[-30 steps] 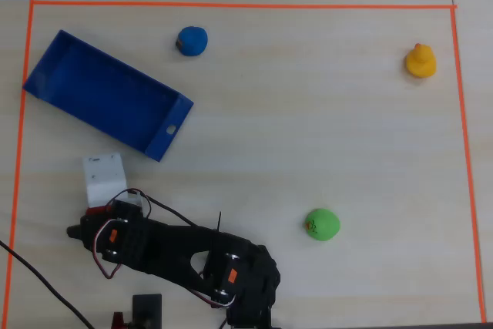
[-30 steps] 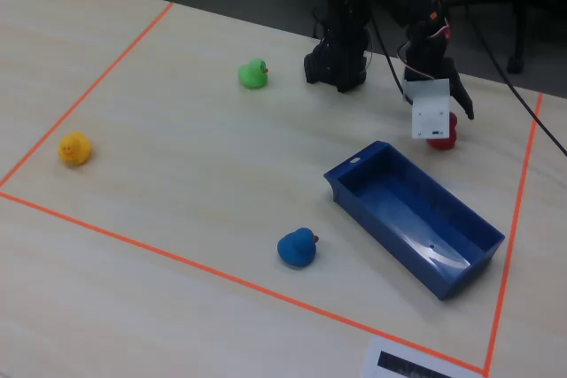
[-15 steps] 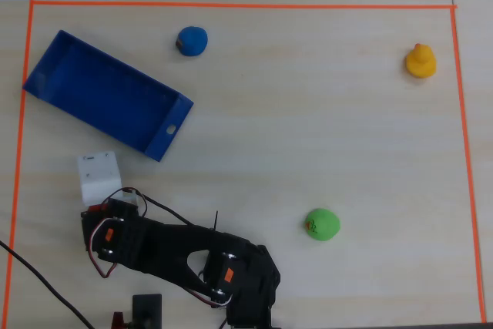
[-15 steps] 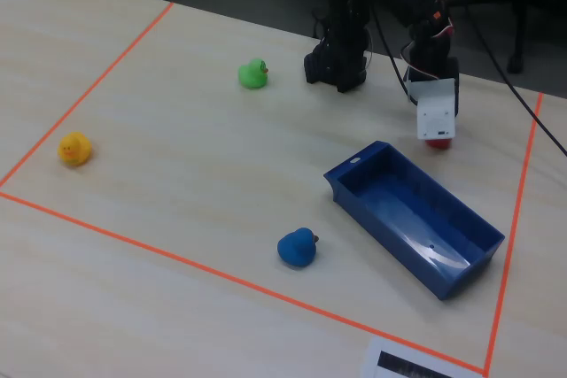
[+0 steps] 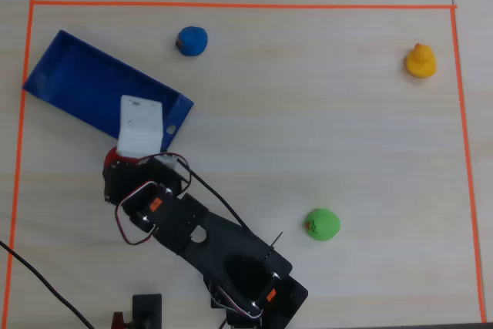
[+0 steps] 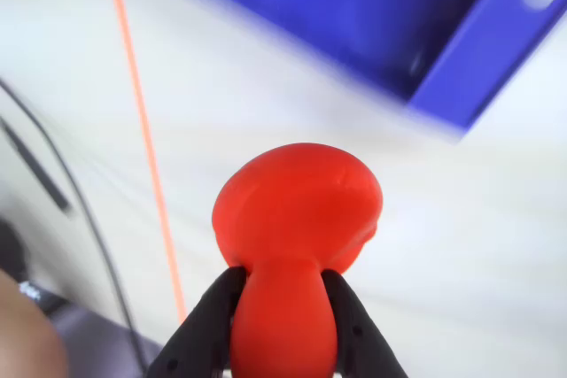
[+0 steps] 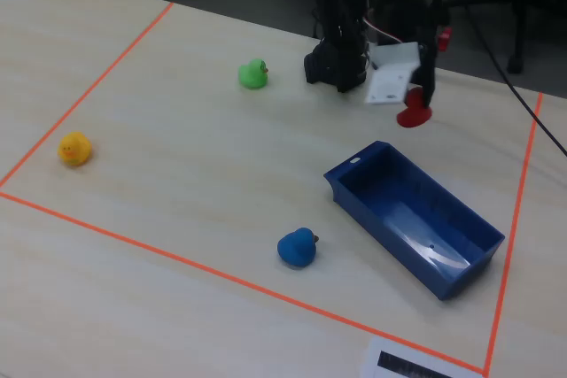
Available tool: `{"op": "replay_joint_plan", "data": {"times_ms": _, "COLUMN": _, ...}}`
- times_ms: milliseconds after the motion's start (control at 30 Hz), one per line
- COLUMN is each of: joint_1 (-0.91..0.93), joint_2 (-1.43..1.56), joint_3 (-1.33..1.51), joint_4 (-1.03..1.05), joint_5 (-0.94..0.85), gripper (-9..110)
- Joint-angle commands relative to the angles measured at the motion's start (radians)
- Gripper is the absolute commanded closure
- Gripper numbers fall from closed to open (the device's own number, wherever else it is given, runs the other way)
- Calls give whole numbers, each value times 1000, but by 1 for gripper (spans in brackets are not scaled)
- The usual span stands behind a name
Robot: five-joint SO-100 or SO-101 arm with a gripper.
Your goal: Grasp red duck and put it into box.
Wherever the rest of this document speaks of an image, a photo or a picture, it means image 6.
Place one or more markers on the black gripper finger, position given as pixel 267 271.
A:
pixel 199 334
pixel 363 342

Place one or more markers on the red rubber duck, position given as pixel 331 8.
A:
pixel 297 218

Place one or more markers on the blue plastic box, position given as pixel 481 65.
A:
pixel 354 15

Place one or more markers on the black block with white label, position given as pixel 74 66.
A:
pixel 42 296

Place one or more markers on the brown blurred object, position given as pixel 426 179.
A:
pixel 24 334

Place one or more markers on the orange tape strip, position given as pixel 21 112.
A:
pixel 146 148

